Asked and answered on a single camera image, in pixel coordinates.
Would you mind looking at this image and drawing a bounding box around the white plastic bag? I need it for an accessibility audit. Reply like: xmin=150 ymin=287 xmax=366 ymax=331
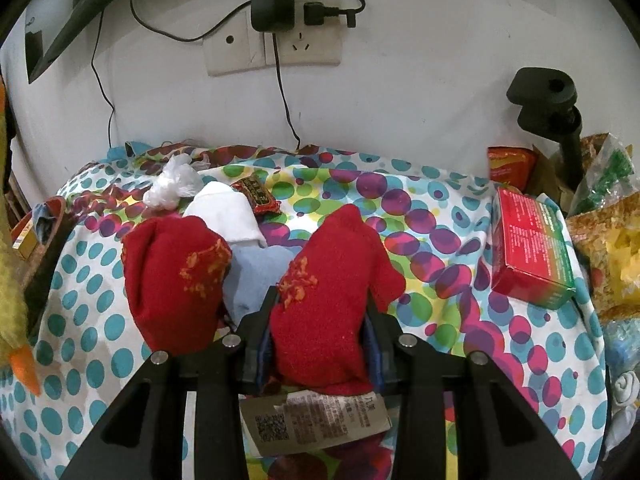
xmin=143 ymin=154 xmax=211 ymax=209

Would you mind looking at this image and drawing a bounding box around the black plug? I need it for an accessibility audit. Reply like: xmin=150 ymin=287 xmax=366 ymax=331
xmin=302 ymin=2 xmax=357 ymax=28

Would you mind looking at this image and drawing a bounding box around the white single-hole wall socket plate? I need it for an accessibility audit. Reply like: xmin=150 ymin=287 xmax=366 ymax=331
xmin=202 ymin=10 xmax=276 ymax=77

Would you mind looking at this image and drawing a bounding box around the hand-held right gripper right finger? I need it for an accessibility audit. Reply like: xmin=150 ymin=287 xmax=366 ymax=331
xmin=365 ymin=307 xmax=583 ymax=480

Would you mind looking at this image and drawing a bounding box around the white rolled cloth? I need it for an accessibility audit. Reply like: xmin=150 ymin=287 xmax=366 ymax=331
xmin=607 ymin=370 xmax=640 ymax=456

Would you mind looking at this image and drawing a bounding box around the light blue sock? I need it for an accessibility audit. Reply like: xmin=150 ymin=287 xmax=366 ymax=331
xmin=220 ymin=242 xmax=296 ymax=323

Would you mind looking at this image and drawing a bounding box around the red candy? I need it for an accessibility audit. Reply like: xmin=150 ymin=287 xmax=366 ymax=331
xmin=231 ymin=176 xmax=281 ymax=215

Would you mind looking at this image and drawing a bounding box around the black monitor cable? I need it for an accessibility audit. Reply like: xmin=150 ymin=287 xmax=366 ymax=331
xmin=91 ymin=7 xmax=117 ymax=147

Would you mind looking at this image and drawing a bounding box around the thin black adapter cable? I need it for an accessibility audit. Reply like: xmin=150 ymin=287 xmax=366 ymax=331
xmin=271 ymin=31 xmax=302 ymax=151

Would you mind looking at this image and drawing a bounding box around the polka dot cloth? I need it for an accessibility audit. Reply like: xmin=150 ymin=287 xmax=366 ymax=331
xmin=0 ymin=142 xmax=608 ymax=480

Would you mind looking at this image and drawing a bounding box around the yellow snack bag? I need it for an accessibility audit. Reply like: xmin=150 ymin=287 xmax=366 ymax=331
xmin=567 ymin=200 xmax=640 ymax=323

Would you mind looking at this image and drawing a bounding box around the white sock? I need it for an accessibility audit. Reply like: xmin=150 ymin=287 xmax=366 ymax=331
xmin=181 ymin=181 xmax=268 ymax=248

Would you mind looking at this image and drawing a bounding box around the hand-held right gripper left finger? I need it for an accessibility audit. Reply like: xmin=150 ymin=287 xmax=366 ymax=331
xmin=62 ymin=285 xmax=281 ymax=480

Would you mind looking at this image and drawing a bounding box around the white multi-hole wall socket plate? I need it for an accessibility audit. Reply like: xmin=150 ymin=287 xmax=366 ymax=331
xmin=264 ymin=0 xmax=343 ymax=67

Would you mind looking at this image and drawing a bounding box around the blue cloth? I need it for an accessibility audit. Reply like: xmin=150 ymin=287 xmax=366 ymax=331
xmin=35 ymin=202 xmax=63 ymax=241

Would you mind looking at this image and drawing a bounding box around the blue packet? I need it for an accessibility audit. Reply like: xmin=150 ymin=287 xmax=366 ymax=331
xmin=602 ymin=320 xmax=640 ymax=376

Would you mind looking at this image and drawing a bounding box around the black plug cable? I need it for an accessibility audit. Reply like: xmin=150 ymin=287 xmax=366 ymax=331
xmin=130 ymin=0 xmax=367 ymax=43

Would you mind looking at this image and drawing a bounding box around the brown rimmed basket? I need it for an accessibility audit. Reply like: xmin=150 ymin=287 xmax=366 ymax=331
xmin=10 ymin=195 xmax=76 ymax=338

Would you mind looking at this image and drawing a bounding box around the red snack packet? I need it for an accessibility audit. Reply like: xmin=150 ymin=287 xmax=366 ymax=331
xmin=487 ymin=146 xmax=540 ymax=192

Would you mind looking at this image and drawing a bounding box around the brown paper bag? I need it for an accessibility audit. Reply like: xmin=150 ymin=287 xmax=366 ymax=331
xmin=530 ymin=145 xmax=571 ymax=201

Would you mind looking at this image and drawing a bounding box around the small yellow box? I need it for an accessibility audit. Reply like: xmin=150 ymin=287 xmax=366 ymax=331
xmin=11 ymin=220 xmax=38 ymax=261

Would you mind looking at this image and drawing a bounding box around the black clamp mount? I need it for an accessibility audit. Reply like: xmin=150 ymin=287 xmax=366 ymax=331
xmin=506 ymin=66 xmax=585 ymax=186

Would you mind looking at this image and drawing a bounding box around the red sock with paper label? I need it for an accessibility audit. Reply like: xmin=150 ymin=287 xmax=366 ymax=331
xmin=240 ymin=204 xmax=407 ymax=459

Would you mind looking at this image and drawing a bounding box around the red and green box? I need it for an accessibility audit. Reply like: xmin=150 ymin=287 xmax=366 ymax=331
xmin=490 ymin=185 xmax=577 ymax=309

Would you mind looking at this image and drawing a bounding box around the black monitor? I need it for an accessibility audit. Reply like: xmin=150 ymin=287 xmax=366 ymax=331
xmin=25 ymin=0 xmax=151 ymax=85

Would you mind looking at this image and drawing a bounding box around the clear bag of green snacks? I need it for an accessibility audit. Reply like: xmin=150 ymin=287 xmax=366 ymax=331
xmin=567 ymin=132 xmax=636 ymax=218

